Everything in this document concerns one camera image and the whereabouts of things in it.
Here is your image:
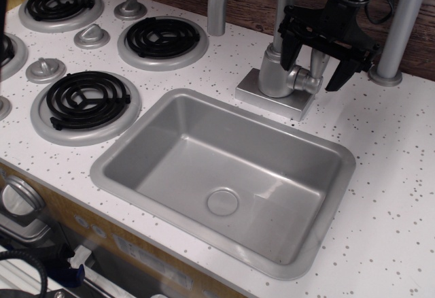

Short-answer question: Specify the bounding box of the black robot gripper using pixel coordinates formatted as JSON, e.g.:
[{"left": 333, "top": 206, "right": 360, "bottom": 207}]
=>
[{"left": 279, "top": 0, "right": 380, "bottom": 91}]

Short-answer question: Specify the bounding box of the silver faucet lever handle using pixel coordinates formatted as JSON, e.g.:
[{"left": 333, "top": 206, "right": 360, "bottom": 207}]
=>
[{"left": 287, "top": 49, "right": 330, "bottom": 95}]

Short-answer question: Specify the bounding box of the grey vertical support pole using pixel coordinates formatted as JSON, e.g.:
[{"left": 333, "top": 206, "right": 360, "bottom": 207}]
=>
[{"left": 368, "top": 0, "right": 423, "bottom": 87}]

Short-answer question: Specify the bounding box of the silver toy faucet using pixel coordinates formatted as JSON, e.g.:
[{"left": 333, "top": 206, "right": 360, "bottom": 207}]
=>
[{"left": 207, "top": 0, "right": 317, "bottom": 122}]

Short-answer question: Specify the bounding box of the back right stove burner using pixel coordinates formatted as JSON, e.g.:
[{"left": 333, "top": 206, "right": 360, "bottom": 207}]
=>
[{"left": 117, "top": 16, "right": 209, "bottom": 71}]

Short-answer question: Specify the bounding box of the grey plastic sink basin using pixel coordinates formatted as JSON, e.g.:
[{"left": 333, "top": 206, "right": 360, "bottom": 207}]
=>
[{"left": 90, "top": 89, "right": 355, "bottom": 280}]

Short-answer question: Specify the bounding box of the silver knob top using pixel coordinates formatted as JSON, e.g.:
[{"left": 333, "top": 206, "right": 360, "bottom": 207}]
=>
[{"left": 114, "top": 0, "right": 147, "bottom": 20}]

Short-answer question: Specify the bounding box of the silver knob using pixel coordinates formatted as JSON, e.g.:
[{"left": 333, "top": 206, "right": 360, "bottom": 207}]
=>
[
  {"left": 114, "top": 0, "right": 147, "bottom": 20},
  {"left": 26, "top": 58, "right": 66, "bottom": 84},
  {"left": 73, "top": 24, "right": 110, "bottom": 50}
]

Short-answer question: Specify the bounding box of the silver knob middle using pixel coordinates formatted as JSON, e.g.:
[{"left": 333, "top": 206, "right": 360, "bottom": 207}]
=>
[{"left": 73, "top": 24, "right": 110, "bottom": 50}]

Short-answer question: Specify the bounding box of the front right stove burner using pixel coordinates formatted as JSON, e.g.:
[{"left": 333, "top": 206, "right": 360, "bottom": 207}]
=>
[{"left": 31, "top": 71, "right": 141, "bottom": 147}]

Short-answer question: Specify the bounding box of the back left stove burner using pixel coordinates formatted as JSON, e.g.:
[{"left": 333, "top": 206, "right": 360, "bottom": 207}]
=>
[{"left": 18, "top": 0, "right": 104, "bottom": 33}]

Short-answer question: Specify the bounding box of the silver knob lower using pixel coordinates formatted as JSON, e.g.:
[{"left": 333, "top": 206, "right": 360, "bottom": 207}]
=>
[{"left": 26, "top": 58, "right": 66, "bottom": 84}]

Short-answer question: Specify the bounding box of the left edge stove burner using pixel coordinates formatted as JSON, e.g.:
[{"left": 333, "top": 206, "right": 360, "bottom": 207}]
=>
[{"left": 1, "top": 33, "right": 28, "bottom": 81}]

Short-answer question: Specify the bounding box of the silver knob left edge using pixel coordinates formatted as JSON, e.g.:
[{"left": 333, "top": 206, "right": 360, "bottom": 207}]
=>
[{"left": 0, "top": 96, "right": 12, "bottom": 120}]

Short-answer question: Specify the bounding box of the dark foreground blurred object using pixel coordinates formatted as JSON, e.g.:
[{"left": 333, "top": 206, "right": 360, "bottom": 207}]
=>
[{"left": 0, "top": 0, "right": 10, "bottom": 74}]

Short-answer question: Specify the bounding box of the blue clamp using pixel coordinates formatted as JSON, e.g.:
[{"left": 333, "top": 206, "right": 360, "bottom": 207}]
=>
[{"left": 64, "top": 264, "right": 86, "bottom": 288}]

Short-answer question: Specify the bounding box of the silver round oven dial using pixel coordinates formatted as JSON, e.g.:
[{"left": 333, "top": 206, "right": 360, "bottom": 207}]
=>
[{"left": 1, "top": 175, "right": 45, "bottom": 226}]

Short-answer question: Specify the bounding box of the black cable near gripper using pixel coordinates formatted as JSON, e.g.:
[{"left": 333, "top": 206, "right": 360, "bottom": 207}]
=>
[{"left": 363, "top": 0, "right": 398, "bottom": 25}]

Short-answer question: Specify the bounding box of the silver oven door handle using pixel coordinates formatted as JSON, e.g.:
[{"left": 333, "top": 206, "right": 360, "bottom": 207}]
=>
[{"left": 1, "top": 215, "right": 52, "bottom": 246}]

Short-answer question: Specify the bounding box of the black coiled cable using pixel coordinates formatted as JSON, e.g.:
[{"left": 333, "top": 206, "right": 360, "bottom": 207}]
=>
[{"left": 0, "top": 247, "right": 48, "bottom": 294}]

